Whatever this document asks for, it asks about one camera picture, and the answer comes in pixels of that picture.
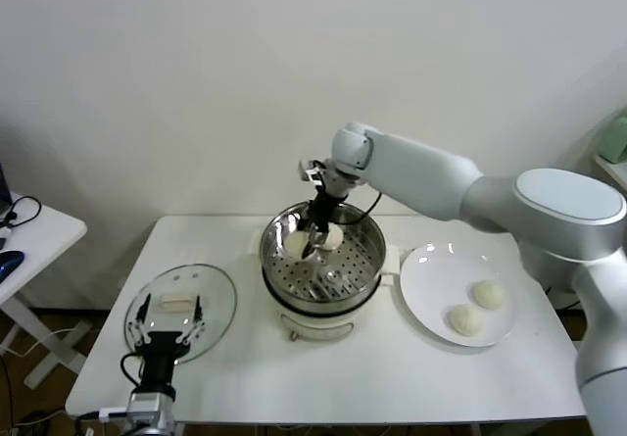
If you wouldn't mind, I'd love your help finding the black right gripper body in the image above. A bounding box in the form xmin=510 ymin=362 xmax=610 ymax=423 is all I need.
xmin=307 ymin=186 xmax=352 ymax=234

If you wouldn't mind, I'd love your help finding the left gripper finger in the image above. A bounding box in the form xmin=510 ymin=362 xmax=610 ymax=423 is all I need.
xmin=176 ymin=293 xmax=205 ymax=348
xmin=127 ymin=294 xmax=153 ymax=349

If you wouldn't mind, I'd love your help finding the stainless steel steamer basket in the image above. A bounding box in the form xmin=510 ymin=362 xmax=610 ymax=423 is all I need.
xmin=259 ymin=200 xmax=387 ymax=310

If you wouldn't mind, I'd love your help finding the white electric cooker pot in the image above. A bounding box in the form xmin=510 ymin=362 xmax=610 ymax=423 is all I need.
xmin=244 ymin=227 xmax=402 ymax=343

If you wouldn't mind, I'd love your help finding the dark laptop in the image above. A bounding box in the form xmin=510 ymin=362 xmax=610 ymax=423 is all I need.
xmin=0 ymin=165 xmax=12 ymax=215

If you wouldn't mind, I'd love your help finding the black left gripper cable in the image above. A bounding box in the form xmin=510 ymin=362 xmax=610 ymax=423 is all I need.
xmin=121 ymin=352 xmax=146 ymax=389

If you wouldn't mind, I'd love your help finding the white floor cable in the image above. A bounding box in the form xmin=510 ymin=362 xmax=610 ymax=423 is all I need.
xmin=0 ymin=326 xmax=75 ymax=359

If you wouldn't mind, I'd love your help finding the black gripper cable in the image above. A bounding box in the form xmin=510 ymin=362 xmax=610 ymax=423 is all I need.
xmin=121 ymin=352 xmax=146 ymax=389
xmin=337 ymin=191 xmax=383 ymax=225

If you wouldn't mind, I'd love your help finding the blue computer mouse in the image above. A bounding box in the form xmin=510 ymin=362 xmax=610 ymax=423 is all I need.
xmin=0 ymin=251 xmax=25 ymax=281

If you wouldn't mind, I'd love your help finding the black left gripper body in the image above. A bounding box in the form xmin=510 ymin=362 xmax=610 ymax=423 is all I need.
xmin=136 ymin=331 xmax=183 ymax=398

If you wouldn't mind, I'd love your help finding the white round plate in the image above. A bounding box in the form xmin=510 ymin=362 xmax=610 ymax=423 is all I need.
xmin=399 ymin=242 xmax=519 ymax=348

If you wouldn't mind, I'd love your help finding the white side table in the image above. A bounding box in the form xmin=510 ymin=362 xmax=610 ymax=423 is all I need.
xmin=0 ymin=191 xmax=94 ymax=392

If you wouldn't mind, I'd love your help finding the glass lid with cream handle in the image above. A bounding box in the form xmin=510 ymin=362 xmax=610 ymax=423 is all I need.
xmin=122 ymin=264 xmax=238 ymax=364

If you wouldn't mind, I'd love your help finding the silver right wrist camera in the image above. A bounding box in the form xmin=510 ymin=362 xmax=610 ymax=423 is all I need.
xmin=297 ymin=159 xmax=327 ymax=185

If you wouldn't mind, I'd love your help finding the black earphone cable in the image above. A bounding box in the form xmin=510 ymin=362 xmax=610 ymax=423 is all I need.
xmin=0 ymin=196 xmax=43 ymax=231

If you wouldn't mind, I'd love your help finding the white steamed baozi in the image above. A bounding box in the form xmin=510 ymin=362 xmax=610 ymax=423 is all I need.
xmin=285 ymin=229 xmax=311 ymax=261
xmin=320 ymin=224 xmax=345 ymax=252
xmin=470 ymin=279 xmax=506 ymax=310
xmin=444 ymin=303 xmax=486 ymax=337

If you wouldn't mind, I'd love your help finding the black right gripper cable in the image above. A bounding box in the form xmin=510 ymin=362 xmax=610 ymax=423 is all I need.
xmin=337 ymin=191 xmax=383 ymax=225

